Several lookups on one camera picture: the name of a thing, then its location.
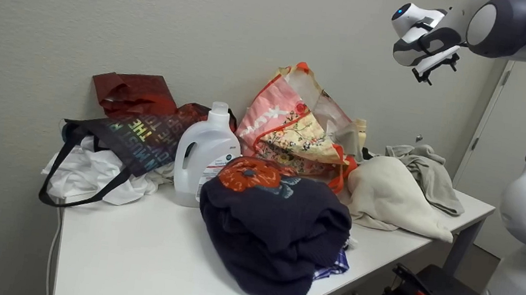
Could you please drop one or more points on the pink floral bag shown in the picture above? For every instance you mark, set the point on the pink floral bag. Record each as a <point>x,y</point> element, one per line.
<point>278,119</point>

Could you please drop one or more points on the grey clothing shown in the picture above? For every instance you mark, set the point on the grey clothing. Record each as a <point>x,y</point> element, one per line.
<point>349,140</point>

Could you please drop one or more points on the black tote bag with print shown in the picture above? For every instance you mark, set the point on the black tote bag with print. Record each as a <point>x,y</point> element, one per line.
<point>140,141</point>

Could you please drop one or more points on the cream clothing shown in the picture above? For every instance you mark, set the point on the cream clothing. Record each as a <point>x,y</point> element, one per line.
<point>393,197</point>

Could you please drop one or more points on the dark red bag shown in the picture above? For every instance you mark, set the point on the dark red bag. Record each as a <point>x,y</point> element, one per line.
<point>133,93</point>

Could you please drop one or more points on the white clothing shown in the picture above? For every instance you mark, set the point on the white clothing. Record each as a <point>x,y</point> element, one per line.
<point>87,172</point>

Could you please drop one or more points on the white detergent jug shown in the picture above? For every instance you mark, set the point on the white detergent jug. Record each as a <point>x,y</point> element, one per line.
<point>205,153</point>

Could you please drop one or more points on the navy sweater with orange flower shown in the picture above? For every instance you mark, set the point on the navy sweater with orange flower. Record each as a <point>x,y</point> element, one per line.
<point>273,233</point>

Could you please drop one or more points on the small cream bottle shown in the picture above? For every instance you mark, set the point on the small cream bottle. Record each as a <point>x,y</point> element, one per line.
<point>361,131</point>

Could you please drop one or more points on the blue plaid cloth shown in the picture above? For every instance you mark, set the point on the blue plaid cloth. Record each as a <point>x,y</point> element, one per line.
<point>331,266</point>

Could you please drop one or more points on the grey crumpled cloth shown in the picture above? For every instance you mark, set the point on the grey crumpled cloth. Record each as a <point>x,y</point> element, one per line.
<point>430,179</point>

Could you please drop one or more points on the white door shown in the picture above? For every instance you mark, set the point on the white door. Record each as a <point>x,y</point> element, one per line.
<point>501,160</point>

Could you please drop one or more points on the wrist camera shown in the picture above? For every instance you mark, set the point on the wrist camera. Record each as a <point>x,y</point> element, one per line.
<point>435,60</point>

